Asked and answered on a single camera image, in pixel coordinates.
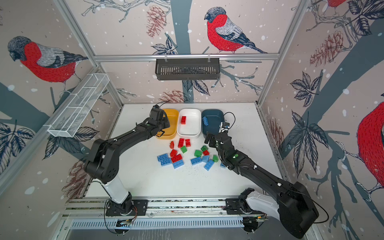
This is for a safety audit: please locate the yellow plastic bin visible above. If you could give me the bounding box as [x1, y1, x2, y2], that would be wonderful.
[157, 109, 179, 140]

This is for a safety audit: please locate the dark teal plastic bin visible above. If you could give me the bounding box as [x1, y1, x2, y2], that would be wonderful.
[202, 109, 225, 137]

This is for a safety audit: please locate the red lego long top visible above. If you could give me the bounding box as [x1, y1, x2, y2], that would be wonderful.
[178, 138, 185, 148]

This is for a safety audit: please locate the white plastic bin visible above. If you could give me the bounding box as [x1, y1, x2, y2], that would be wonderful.
[177, 109, 202, 139]

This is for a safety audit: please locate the red lego square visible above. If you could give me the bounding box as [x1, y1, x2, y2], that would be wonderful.
[185, 139, 191, 148]

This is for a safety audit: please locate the blue long lego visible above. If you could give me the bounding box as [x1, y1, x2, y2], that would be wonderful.
[173, 160, 185, 169]
[204, 160, 215, 171]

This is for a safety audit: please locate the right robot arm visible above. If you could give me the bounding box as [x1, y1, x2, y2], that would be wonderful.
[205, 129, 319, 239]

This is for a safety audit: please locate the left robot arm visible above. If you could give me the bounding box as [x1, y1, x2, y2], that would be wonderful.
[84, 105, 170, 215]

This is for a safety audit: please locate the green lego small right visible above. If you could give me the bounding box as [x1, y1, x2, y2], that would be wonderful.
[212, 155, 219, 163]

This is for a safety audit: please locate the small blue lego centre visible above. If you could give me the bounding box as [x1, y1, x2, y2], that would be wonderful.
[202, 155, 210, 163]

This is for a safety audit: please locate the blue lego pair left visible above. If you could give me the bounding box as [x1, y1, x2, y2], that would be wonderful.
[157, 154, 172, 167]

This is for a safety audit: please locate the black hanging wire basket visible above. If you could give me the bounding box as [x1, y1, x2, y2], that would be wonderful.
[155, 58, 221, 81]

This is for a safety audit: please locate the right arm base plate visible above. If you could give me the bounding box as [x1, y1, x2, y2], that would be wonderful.
[223, 199, 264, 215]

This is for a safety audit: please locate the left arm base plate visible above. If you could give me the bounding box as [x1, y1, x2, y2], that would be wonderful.
[106, 200, 149, 217]

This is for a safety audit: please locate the white mesh wall shelf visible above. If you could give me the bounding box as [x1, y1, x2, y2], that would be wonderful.
[48, 73, 110, 138]

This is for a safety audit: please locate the aluminium front rail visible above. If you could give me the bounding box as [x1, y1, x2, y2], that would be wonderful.
[61, 195, 313, 218]

